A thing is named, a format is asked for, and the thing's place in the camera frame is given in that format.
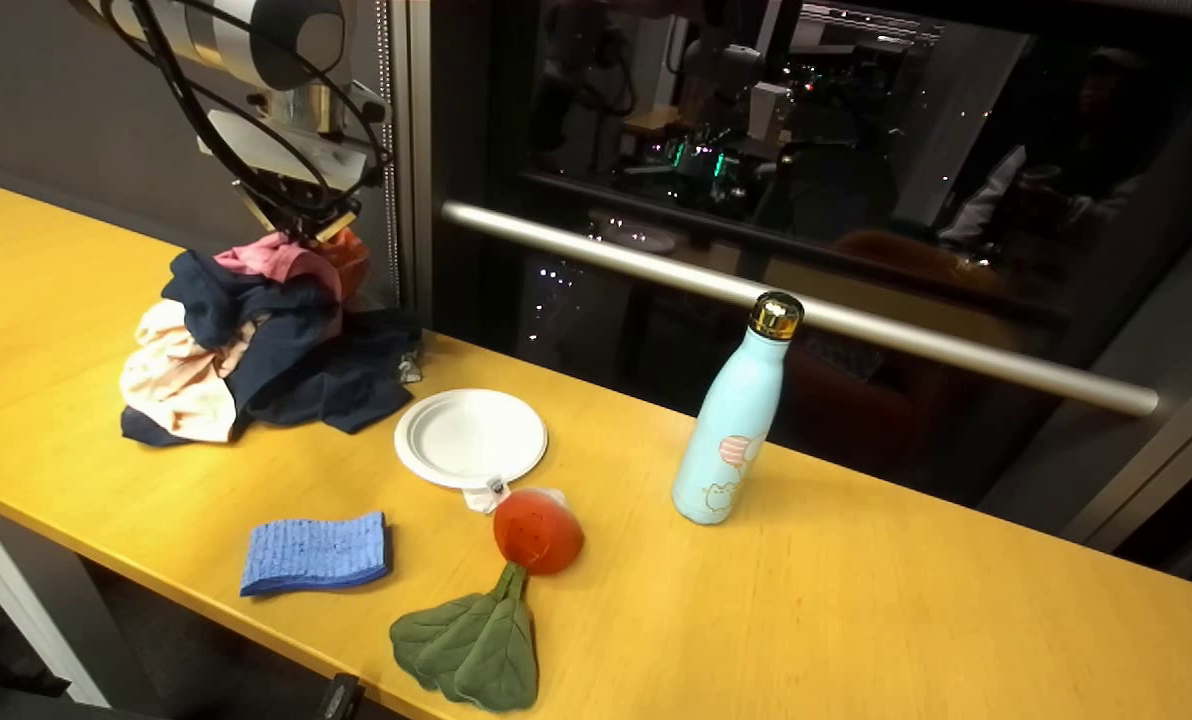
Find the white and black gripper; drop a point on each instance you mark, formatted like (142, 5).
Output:
(302, 206)

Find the aluminium window frame post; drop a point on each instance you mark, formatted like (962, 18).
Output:
(410, 133)
(1158, 454)

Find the navy blue cloth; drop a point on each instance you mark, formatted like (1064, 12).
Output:
(302, 361)

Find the blue sponge cloth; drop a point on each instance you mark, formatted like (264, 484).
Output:
(316, 554)

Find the white table leg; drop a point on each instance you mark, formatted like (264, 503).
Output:
(22, 584)

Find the white cloth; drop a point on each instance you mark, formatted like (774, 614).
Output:
(176, 374)

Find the white round plate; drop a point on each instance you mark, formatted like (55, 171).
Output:
(470, 439)

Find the silver metal handrail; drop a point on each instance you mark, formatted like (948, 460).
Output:
(889, 326)

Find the light teal water bottle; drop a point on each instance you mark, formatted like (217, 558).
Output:
(729, 440)

